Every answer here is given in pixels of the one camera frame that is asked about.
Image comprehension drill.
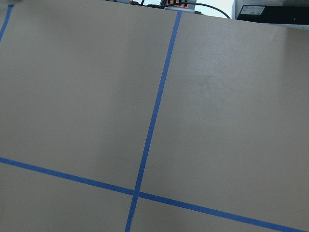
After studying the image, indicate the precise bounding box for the black box device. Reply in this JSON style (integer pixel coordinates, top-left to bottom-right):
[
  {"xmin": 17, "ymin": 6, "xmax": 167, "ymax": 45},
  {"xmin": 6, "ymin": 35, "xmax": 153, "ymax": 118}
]
[{"xmin": 236, "ymin": 5, "xmax": 309, "ymax": 25}]

